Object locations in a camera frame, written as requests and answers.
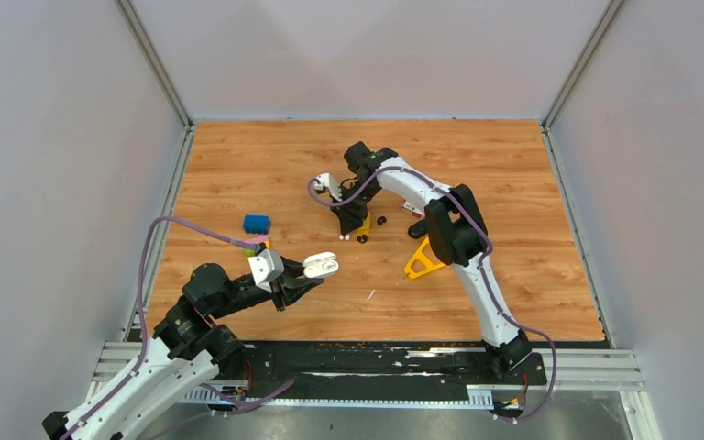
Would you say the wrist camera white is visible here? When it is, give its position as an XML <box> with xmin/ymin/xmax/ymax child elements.
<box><xmin>247</xmin><ymin>248</ymin><xmax>284</xmax><ymax>292</ymax></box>
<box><xmin>310</xmin><ymin>173</ymin><xmax>344</xmax><ymax>203</ymax></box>

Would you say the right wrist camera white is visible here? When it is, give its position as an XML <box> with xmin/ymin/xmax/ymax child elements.
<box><xmin>310</xmin><ymin>173</ymin><xmax>344</xmax><ymax>203</ymax></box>

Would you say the white earbud charging case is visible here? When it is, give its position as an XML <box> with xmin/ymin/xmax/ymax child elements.
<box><xmin>302</xmin><ymin>251</ymin><xmax>339</xmax><ymax>279</ymax></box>

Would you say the pink picture card block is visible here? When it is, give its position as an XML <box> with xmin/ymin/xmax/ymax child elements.
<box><xmin>401</xmin><ymin>201</ymin><xmax>424</xmax><ymax>219</ymax></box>

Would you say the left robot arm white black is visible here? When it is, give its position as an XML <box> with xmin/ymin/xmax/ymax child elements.
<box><xmin>42</xmin><ymin>248</ymin><xmax>339</xmax><ymax>439</ymax></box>

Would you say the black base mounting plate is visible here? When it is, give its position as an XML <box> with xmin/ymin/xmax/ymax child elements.
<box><xmin>210</xmin><ymin>341</ymin><xmax>548</xmax><ymax>397</ymax></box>

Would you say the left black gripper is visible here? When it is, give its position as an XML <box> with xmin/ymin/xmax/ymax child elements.
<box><xmin>211</xmin><ymin>252</ymin><xmax>325</xmax><ymax>318</ymax></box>

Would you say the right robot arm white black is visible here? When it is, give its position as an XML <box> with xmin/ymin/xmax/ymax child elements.
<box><xmin>308</xmin><ymin>142</ymin><xmax>532</xmax><ymax>383</ymax></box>

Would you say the black earbud charging case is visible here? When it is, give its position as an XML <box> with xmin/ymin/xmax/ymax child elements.
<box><xmin>407</xmin><ymin>219</ymin><xmax>428</xmax><ymax>239</ymax></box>

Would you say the white slotted cable duct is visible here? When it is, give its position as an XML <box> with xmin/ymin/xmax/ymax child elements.
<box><xmin>112</xmin><ymin>382</ymin><xmax>495</xmax><ymax>411</ymax></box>

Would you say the blue toy brick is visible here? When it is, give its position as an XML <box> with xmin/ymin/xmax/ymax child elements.
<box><xmin>242</xmin><ymin>214</ymin><xmax>271</xmax><ymax>235</ymax></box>

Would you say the yellow triangular toy frame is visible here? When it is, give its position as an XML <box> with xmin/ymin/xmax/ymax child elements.
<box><xmin>403</xmin><ymin>237</ymin><xmax>446</xmax><ymax>280</ymax></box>

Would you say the yellow traffic light block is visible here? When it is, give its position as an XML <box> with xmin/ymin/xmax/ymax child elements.
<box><xmin>357</xmin><ymin>215</ymin><xmax>371</xmax><ymax>236</ymax></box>

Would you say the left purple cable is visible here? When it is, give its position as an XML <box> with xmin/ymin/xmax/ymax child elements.
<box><xmin>57</xmin><ymin>216</ymin><xmax>295</xmax><ymax>440</ymax></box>

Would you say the pink green orange brick stack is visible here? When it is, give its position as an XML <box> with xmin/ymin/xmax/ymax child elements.
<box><xmin>245</xmin><ymin>235</ymin><xmax>270</xmax><ymax>257</ymax></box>

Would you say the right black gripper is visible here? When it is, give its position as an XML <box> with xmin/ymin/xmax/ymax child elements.
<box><xmin>330</xmin><ymin>181</ymin><xmax>380</xmax><ymax>237</ymax></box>

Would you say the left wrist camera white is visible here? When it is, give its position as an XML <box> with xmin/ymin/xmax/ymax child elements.
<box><xmin>247</xmin><ymin>248</ymin><xmax>284</xmax><ymax>292</ymax></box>

